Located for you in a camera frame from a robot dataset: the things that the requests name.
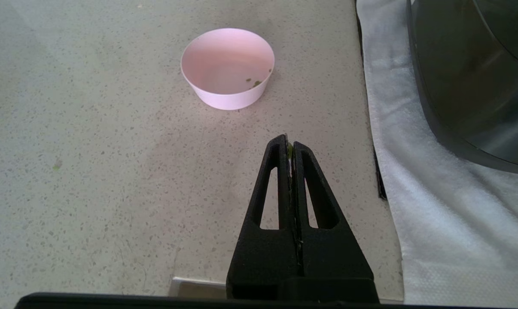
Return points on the white foam cloth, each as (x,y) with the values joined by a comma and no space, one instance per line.
(448,223)

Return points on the pink bowl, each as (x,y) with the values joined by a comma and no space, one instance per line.
(227,60)

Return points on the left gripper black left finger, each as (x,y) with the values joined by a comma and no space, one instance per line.
(263,257)

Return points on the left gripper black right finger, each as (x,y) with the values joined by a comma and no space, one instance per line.
(332,257)

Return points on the black rice cooker body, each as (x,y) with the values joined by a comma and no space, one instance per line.
(478,77)

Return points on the green pellets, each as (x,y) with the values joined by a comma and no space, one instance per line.
(256,83)

